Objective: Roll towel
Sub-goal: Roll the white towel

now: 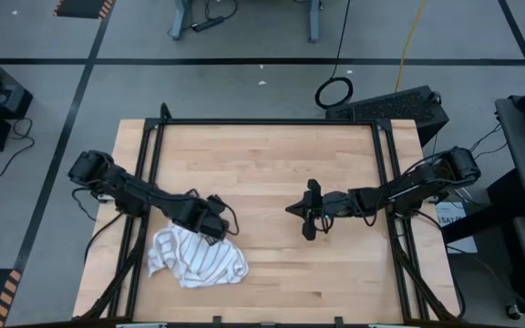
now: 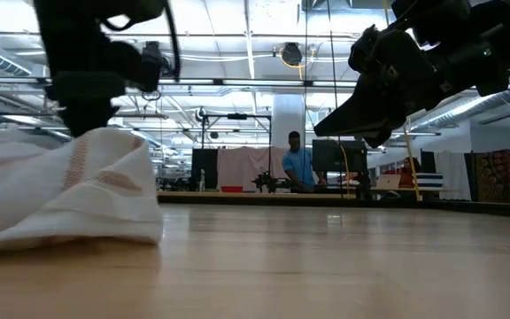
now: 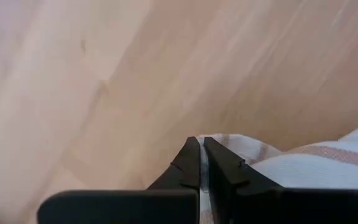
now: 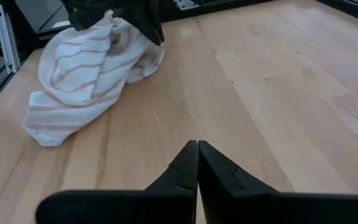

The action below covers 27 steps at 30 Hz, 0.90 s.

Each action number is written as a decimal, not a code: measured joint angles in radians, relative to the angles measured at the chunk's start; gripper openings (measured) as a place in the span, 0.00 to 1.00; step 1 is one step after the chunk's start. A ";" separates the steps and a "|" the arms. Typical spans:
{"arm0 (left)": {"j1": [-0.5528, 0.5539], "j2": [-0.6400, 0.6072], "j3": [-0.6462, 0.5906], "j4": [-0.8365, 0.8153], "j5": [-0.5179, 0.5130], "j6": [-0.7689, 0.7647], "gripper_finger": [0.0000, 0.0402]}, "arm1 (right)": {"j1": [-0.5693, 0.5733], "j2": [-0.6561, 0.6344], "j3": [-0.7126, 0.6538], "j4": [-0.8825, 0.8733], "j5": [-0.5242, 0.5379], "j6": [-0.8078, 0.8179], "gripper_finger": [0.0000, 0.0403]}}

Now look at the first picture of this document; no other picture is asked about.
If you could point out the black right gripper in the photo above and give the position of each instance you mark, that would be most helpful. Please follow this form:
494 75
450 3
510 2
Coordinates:
313 196

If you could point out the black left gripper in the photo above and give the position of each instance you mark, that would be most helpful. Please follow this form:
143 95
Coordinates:
203 224

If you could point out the white striped towel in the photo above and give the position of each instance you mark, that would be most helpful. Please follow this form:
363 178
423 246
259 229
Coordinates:
189 264

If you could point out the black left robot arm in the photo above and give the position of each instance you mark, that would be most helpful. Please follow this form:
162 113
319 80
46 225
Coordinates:
126 189

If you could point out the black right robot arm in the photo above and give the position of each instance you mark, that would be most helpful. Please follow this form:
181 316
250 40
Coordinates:
408 187

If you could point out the black perforated computer tower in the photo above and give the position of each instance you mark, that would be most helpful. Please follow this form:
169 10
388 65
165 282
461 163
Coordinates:
394 107

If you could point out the white paper sheet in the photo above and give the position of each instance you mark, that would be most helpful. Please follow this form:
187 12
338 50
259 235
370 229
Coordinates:
460 237

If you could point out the grey desk leg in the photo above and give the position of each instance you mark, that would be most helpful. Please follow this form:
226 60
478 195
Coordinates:
315 23
180 18

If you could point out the black power strip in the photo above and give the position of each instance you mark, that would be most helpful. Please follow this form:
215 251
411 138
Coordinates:
208 23

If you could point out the black caster wheel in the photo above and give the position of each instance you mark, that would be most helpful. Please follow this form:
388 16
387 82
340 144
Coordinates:
513 312

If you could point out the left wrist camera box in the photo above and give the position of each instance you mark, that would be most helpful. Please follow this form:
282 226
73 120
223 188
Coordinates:
216 204

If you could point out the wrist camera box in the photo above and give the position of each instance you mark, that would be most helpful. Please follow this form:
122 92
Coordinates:
216 204
337 203

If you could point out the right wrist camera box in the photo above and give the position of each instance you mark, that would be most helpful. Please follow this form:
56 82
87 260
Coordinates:
337 203

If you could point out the black metal table frame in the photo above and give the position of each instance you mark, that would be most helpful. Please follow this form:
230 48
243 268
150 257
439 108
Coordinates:
262 121

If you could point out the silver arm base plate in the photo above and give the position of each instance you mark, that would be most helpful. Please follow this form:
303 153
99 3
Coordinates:
105 198

